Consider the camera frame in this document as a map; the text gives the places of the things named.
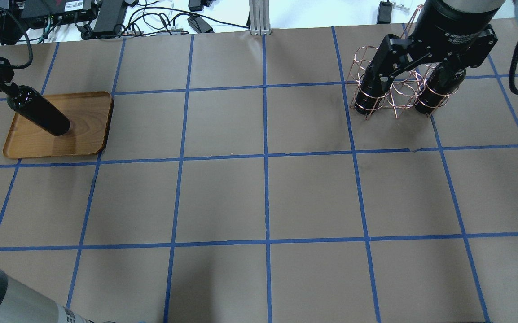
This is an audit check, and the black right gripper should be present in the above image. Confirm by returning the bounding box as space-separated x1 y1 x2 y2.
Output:
366 0 498 88

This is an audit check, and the dark wine bottle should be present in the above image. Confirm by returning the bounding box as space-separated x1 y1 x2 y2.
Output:
7 85 70 136
414 69 458 116
354 63 395 116

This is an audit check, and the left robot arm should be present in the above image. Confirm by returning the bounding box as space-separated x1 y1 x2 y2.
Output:
0 57 90 323

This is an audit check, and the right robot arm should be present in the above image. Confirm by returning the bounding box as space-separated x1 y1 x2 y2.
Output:
360 0 518 102

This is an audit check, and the wooden tray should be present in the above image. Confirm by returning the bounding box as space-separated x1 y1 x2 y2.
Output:
3 91 114 159

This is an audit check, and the black power adapter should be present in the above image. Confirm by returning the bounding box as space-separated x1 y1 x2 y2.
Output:
92 0 127 38

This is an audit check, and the copper wire bottle basket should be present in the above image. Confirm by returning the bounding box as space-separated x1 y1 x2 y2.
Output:
349 5 440 117

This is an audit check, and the aluminium frame post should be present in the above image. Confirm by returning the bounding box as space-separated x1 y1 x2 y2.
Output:
249 0 272 35

